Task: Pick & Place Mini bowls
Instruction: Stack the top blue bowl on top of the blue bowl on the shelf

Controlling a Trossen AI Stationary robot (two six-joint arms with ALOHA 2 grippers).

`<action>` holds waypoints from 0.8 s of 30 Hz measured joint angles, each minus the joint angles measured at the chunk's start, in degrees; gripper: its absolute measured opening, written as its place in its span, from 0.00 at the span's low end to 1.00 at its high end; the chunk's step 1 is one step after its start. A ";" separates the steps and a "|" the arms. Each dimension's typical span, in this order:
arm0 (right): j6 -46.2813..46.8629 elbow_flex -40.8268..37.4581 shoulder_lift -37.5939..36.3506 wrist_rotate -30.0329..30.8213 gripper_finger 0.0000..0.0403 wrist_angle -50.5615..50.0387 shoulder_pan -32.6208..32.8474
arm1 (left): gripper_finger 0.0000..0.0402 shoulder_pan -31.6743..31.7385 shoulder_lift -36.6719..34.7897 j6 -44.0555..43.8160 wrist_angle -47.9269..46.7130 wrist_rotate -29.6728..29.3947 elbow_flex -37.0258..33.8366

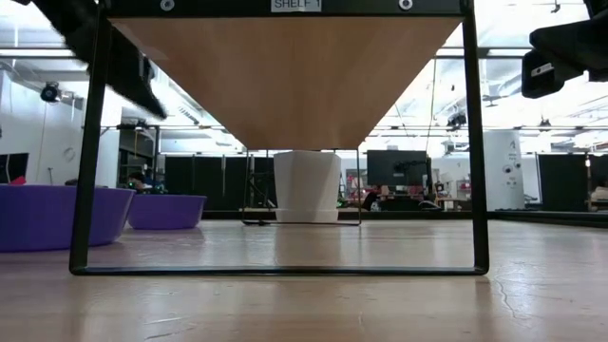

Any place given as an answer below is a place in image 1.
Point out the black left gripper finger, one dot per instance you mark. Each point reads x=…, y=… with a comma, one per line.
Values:
x=149, y=105

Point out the purple mini bowl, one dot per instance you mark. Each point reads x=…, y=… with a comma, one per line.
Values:
x=38, y=218
x=166, y=211

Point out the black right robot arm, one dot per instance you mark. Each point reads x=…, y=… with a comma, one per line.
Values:
x=599, y=5

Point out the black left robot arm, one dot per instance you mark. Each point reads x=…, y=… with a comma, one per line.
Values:
x=57, y=24

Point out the person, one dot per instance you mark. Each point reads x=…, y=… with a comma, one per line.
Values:
x=370, y=199
x=138, y=180

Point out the black partition panel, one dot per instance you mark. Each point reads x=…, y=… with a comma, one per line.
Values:
x=209, y=183
x=563, y=183

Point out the wooden shelf with black legs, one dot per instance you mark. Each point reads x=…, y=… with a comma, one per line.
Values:
x=294, y=85

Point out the white round column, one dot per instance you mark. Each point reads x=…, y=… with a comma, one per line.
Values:
x=503, y=190

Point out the white shelf label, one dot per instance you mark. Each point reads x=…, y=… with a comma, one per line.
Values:
x=295, y=5

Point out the white hexagonal plant pot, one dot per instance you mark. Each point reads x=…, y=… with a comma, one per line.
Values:
x=306, y=185

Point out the black computer monitor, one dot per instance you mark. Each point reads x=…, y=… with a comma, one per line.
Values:
x=394, y=166

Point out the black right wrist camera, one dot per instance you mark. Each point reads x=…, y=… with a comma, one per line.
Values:
x=539, y=78

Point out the black ceiling camera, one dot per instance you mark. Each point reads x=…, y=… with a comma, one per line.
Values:
x=50, y=92

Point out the black aluminium table frame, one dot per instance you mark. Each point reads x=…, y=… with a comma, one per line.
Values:
x=522, y=216

